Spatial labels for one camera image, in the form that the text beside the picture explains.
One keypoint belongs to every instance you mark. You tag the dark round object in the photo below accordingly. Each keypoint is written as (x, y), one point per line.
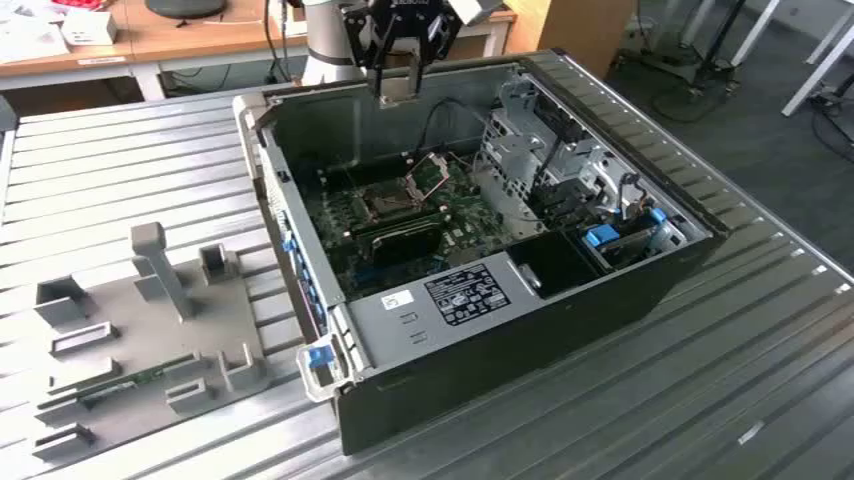
(188, 7)

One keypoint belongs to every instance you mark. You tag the green RAM stick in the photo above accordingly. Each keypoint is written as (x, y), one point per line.
(121, 387)
(401, 224)

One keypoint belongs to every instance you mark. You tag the white paper stack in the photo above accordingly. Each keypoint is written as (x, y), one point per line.
(27, 35)

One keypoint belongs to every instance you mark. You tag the black graphics card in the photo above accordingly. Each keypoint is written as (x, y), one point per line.
(408, 247)

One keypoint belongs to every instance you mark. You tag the blue case latch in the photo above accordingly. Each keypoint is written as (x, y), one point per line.
(320, 355)

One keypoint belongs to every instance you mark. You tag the hard disk in blue carrier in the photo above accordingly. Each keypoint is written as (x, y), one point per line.
(601, 235)

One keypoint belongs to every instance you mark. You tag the wooden cabinet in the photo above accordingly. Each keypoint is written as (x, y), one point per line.
(581, 30)

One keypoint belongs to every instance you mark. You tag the white cardboard box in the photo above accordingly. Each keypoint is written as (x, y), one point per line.
(90, 27)

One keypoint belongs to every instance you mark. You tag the black wheeled stand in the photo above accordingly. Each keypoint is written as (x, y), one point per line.
(716, 45)

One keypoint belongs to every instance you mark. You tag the black open PC case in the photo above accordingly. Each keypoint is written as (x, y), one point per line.
(508, 380)

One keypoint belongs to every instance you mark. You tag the metal drive cage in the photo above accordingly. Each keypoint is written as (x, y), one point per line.
(514, 150)

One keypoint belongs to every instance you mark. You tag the green motherboard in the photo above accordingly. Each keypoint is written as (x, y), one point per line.
(474, 220)

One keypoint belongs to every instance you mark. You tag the silver CPU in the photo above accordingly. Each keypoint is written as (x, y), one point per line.
(398, 87)

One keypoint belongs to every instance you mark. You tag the blue expansion slot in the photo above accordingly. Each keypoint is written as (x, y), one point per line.
(365, 276)

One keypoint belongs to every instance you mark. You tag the CPU socket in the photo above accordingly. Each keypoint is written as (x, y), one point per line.
(390, 205)

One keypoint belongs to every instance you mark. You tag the grey parts rack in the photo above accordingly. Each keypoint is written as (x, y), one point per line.
(167, 340)

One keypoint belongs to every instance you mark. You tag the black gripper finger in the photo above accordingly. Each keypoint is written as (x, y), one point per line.
(378, 82)
(417, 75)

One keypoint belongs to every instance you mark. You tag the grey power supply unit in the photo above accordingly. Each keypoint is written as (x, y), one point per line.
(394, 332)

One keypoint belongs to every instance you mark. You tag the wooden desk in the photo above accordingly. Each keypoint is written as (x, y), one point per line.
(221, 35)

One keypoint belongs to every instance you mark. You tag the blue carrier tab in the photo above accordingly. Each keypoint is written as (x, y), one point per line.
(657, 217)

